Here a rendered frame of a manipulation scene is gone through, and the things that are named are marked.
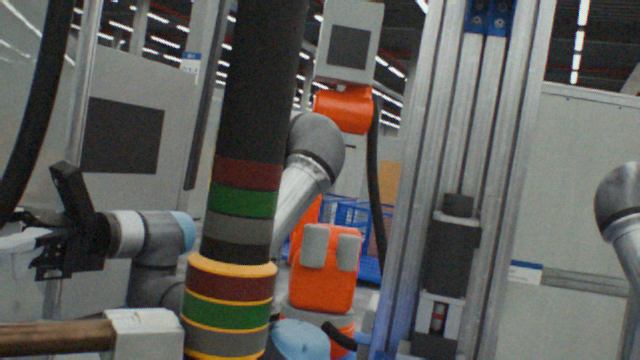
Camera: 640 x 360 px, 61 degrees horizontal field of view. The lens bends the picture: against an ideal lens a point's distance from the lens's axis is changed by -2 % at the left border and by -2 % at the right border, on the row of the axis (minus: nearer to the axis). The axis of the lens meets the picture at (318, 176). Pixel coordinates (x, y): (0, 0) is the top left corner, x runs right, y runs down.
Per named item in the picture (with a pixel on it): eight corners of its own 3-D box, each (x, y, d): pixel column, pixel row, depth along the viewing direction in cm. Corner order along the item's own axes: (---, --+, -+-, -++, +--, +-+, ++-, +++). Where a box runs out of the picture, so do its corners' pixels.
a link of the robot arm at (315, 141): (378, 151, 106) (224, 368, 82) (333, 144, 113) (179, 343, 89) (360, 104, 99) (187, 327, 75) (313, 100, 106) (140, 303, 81)
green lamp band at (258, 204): (222, 215, 24) (226, 188, 24) (196, 202, 27) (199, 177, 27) (288, 220, 26) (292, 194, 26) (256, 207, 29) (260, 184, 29)
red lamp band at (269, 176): (227, 186, 24) (231, 158, 24) (200, 176, 27) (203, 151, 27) (292, 193, 26) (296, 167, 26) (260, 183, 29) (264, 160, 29)
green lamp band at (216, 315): (199, 332, 24) (203, 305, 24) (168, 300, 27) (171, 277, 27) (285, 328, 26) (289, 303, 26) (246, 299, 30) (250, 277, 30)
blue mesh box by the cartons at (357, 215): (322, 276, 698) (334, 201, 693) (360, 265, 811) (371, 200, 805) (386, 294, 659) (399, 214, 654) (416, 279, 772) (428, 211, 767)
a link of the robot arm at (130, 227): (148, 219, 84) (120, 203, 89) (122, 220, 80) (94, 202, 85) (138, 265, 85) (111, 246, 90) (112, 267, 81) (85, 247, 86)
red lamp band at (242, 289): (203, 304, 24) (207, 276, 24) (172, 275, 27) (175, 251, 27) (289, 302, 26) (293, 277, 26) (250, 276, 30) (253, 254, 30)
